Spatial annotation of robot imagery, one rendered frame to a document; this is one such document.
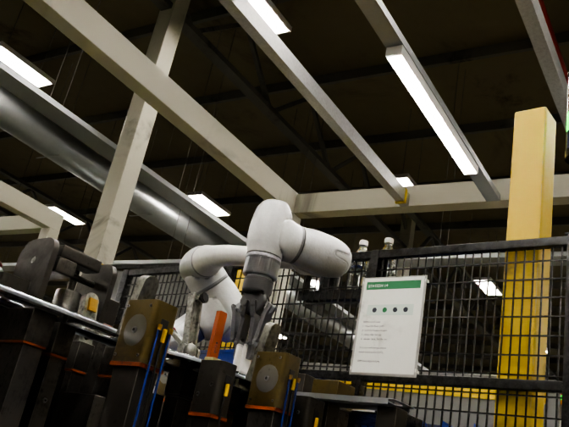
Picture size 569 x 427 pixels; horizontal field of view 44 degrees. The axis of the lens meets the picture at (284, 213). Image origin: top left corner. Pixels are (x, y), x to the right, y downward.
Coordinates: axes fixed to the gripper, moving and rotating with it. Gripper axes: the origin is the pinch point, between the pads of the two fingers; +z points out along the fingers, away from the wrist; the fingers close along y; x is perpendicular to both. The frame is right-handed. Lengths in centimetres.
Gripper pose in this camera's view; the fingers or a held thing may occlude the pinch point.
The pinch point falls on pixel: (242, 359)
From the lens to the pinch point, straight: 170.4
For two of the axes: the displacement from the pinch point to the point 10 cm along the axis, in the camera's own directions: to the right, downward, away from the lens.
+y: -7.8, 1.0, 6.2
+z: -1.8, 9.1, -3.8
